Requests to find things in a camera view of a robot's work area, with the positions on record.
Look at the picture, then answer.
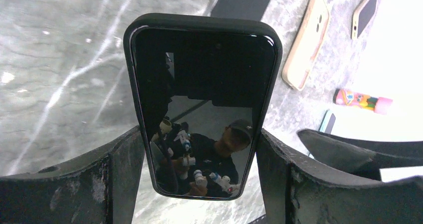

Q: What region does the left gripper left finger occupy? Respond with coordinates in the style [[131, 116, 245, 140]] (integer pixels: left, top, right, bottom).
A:
[[0, 127, 145, 224]]

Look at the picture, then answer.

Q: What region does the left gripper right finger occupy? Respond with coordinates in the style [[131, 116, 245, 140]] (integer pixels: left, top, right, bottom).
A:
[[256, 130, 423, 224]]

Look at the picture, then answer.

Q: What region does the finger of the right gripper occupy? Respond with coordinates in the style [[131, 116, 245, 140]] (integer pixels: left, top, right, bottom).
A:
[[297, 129, 423, 181]]

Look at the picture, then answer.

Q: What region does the beige phone case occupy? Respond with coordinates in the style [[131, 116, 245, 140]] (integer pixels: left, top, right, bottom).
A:
[[281, 0, 331, 91]]

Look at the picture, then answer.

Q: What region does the phone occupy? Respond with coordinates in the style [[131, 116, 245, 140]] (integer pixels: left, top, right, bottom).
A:
[[123, 13, 282, 201], [309, 109, 337, 159], [351, 0, 378, 40]]

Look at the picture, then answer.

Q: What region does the phone in blue case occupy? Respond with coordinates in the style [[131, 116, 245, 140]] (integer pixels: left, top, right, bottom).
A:
[[309, 109, 337, 159]]

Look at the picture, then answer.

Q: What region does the phone in pink case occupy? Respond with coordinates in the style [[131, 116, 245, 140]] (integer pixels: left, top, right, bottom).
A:
[[351, 0, 378, 40]]

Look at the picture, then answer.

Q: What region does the pink capped small bottle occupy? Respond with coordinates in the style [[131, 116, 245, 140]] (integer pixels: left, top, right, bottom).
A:
[[333, 89, 393, 115]]

